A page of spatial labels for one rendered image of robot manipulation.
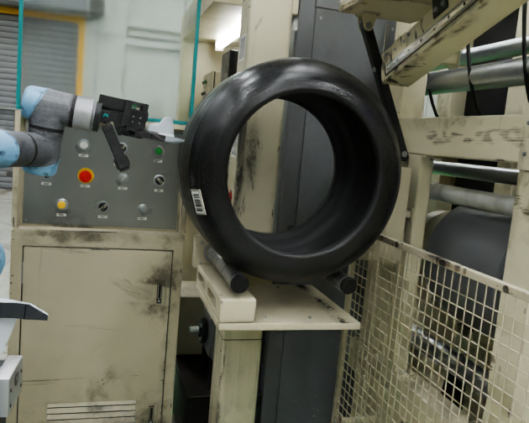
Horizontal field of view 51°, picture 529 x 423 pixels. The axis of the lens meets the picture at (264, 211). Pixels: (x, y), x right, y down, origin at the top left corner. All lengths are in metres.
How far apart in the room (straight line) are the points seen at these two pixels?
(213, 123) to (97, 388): 1.11
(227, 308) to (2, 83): 9.71
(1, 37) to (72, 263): 9.20
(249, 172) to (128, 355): 0.78
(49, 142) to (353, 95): 0.71
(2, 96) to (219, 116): 9.63
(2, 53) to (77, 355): 9.17
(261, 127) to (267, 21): 0.31
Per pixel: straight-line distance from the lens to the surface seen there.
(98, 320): 1.96
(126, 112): 1.31
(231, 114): 1.26
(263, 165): 1.66
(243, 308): 1.33
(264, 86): 1.28
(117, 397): 2.07
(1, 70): 10.84
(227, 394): 1.83
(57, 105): 1.31
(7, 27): 10.90
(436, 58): 1.59
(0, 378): 1.39
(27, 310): 0.59
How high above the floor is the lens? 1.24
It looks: 7 degrees down
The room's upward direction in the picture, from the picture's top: 5 degrees clockwise
